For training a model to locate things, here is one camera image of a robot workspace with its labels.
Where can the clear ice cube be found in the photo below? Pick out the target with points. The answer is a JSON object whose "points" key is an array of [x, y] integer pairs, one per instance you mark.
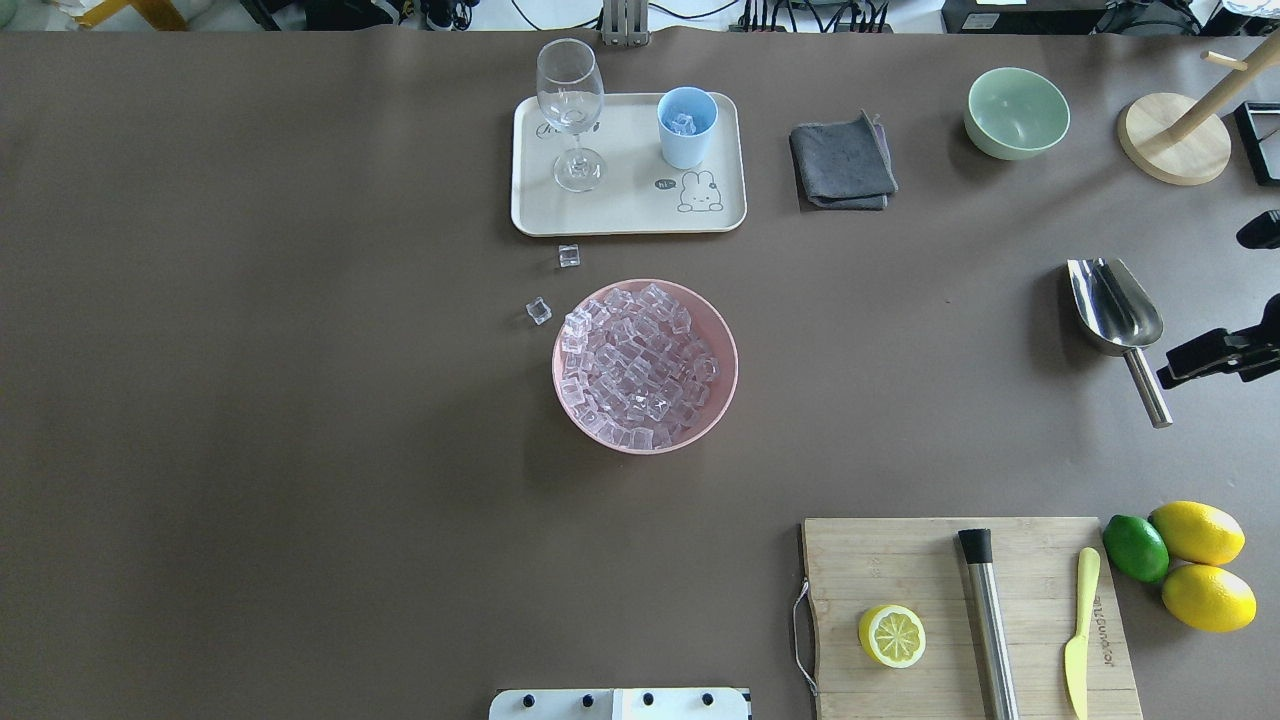
{"points": [[539, 311], [568, 254]]}

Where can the yellow lemon half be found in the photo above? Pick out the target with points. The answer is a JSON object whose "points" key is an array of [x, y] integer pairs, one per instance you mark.
{"points": [[892, 635]]}

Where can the dark grey folded cloth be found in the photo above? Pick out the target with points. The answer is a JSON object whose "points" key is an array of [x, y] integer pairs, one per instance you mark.
{"points": [[844, 165]]}

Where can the beige serving tray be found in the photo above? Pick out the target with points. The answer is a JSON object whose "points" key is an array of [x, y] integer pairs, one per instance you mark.
{"points": [[640, 193]]}

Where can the aluminium frame post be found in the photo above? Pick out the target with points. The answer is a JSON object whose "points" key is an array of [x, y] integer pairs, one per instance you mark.
{"points": [[625, 23]]}

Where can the green lime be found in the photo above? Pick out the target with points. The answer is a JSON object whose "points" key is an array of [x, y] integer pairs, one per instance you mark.
{"points": [[1136, 549]]}

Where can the wooden glass stand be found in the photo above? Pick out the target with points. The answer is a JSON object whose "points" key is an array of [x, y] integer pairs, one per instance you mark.
{"points": [[1181, 140]]}

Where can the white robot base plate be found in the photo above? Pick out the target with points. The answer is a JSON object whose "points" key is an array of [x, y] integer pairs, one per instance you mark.
{"points": [[623, 703]]}

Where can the pink bowl with ice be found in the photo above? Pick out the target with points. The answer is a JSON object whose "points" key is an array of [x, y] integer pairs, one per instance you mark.
{"points": [[645, 366]]}

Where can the mint green bowl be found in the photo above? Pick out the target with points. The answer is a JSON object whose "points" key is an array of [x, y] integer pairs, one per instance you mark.
{"points": [[1013, 113]]}

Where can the black tray with glasses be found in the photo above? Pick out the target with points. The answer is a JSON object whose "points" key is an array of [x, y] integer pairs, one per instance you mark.
{"points": [[1258, 127]]}

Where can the clear wine glass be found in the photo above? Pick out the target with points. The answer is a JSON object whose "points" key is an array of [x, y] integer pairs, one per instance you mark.
{"points": [[571, 98]]}

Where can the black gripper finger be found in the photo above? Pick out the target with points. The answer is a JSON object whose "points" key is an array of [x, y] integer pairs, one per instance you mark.
{"points": [[1261, 232], [1251, 354]]}

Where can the stainless steel ice scoop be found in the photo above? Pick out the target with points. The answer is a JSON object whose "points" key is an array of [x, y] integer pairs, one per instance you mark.
{"points": [[1121, 319]]}

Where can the light blue cup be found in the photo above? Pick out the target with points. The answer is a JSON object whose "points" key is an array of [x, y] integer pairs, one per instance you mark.
{"points": [[686, 117]]}

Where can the wooden cutting board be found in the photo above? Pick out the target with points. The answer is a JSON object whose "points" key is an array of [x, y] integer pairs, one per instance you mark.
{"points": [[855, 564]]}

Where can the black and silver muddler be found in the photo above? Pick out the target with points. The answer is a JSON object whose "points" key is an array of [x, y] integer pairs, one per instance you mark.
{"points": [[976, 545]]}

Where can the yellow plastic knife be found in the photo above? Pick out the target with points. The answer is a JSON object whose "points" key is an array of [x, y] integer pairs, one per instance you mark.
{"points": [[1075, 654]]}

